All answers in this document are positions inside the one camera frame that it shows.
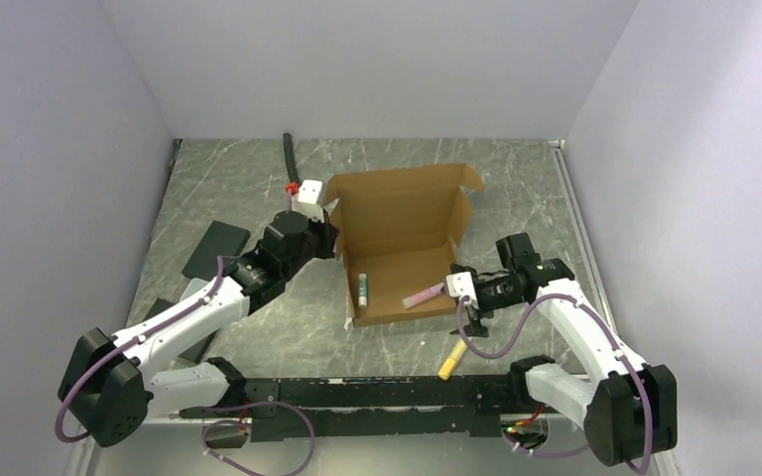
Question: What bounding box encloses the pink highlighter marker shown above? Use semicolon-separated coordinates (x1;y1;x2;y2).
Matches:
402;283;445;309

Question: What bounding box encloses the yellow highlighter marker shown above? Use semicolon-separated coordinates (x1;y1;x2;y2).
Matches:
438;339;468;381

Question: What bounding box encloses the brown cardboard box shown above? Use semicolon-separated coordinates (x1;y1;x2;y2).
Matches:
323;163;484;327

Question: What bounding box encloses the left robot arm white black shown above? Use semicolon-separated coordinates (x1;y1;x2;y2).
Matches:
55;207;338;447

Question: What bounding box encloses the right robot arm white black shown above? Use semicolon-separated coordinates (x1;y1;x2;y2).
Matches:
444;233;678;475

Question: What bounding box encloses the black flat rectangular block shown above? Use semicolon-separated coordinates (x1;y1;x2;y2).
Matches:
182;220;251;282

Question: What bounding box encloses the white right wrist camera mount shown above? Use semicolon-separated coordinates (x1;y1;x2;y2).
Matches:
444;271;477;304

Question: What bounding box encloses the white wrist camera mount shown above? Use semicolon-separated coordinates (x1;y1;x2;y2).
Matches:
444;271;477;304
286;179;325;223

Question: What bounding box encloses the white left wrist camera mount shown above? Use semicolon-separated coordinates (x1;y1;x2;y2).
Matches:
286;179;325;223

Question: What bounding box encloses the black rubber hose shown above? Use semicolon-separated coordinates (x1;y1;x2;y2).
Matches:
281;133;302;186

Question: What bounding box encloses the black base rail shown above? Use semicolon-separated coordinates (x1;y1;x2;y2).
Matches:
179;375;539;442

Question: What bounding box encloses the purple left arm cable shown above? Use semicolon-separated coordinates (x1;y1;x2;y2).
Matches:
55;256;318;476

